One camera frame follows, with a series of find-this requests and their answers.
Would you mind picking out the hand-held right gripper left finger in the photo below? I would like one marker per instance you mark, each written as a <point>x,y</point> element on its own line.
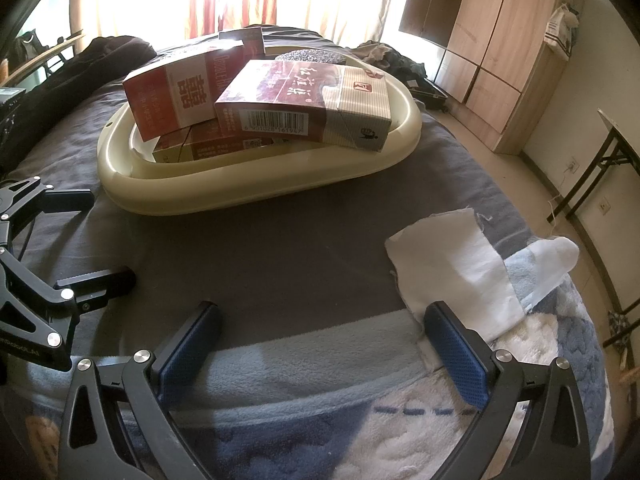
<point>192,345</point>

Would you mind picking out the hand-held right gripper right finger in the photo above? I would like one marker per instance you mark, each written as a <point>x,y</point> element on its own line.
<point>455,355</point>

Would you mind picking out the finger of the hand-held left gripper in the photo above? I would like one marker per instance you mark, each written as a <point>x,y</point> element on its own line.
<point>100,282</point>
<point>65,199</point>

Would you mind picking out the red and beige carton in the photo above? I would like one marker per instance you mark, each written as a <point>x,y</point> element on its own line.
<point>300,105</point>
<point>200,147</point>

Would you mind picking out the large glossy red box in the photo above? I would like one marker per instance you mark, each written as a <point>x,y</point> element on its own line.
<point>170,95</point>

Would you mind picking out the cream plastic basin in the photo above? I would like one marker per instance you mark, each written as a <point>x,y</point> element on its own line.
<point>250,185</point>

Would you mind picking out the black foam disc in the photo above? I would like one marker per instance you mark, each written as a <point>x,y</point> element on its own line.
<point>310,55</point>

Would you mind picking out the white cloth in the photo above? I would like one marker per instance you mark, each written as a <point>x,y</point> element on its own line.
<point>450,270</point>

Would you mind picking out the blue quilted blanket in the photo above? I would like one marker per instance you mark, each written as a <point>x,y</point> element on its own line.
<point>400,435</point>

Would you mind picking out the dark jacket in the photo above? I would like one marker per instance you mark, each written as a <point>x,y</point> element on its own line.
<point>75,75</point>

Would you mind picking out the patterned cloth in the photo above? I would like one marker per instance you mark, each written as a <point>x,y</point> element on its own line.
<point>622,322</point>

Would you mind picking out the black-legged folding table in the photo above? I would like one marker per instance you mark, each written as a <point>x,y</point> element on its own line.
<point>620,130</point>

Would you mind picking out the dark clothes pile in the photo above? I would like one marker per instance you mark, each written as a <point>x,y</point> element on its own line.
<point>385,55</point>

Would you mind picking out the wooden wardrobe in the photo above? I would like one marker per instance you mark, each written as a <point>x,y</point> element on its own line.
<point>500,35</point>

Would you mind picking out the white printed bag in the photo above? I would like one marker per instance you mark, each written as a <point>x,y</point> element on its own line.
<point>562,30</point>

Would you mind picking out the wooden bed rail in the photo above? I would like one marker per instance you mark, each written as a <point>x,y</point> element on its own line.
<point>45,57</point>

